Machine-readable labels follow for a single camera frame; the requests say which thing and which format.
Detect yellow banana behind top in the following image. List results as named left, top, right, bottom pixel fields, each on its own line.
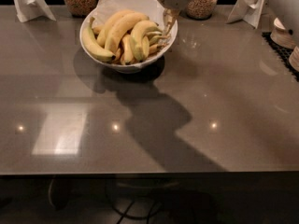
left=97, top=9, right=133, bottom=48

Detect white sign stand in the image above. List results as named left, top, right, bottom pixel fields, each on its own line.
left=227, top=0, right=265, bottom=29
left=13, top=0, right=56, bottom=22

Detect curved yellow-green banana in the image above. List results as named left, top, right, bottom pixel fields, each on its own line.
left=130, top=21, right=161, bottom=62

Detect stacked paper cups near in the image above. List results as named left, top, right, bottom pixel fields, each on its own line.
left=289, top=46, right=299, bottom=72

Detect stacked paper cups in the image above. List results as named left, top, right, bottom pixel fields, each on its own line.
left=270, top=18, right=296, bottom=49
left=289, top=46, right=299, bottom=72

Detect stacked paper cups far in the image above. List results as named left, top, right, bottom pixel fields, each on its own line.
left=270, top=18, right=296, bottom=49

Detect black rubber mat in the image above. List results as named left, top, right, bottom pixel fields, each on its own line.
left=262, top=32, right=299, bottom=82

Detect long yellow top banana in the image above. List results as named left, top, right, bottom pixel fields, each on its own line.
left=105, top=12, right=149, bottom=53

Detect white sign stand left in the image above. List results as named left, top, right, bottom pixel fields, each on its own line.
left=13, top=0, right=56, bottom=22

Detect small banana at right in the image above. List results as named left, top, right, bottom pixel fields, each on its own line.
left=149, top=35, right=170, bottom=55

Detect greenish banana at left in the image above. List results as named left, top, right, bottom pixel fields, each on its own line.
left=81, top=17, right=115, bottom=63

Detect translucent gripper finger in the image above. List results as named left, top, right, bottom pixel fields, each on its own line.
left=163, top=8, right=180, bottom=35

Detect white sign stand right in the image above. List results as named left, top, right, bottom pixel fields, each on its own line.
left=227, top=0, right=265, bottom=29

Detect white paper napkin in bowl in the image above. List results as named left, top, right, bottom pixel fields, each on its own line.
left=92, top=0, right=119, bottom=27

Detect glass jar of cereal right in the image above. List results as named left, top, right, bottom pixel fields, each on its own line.
left=186, top=0, right=218, bottom=20

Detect small yellow middle banana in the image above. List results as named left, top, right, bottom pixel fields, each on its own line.
left=121, top=34, right=134, bottom=65

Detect white ceramic bowl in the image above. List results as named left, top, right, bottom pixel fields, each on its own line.
left=79, top=0, right=178, bottom=74

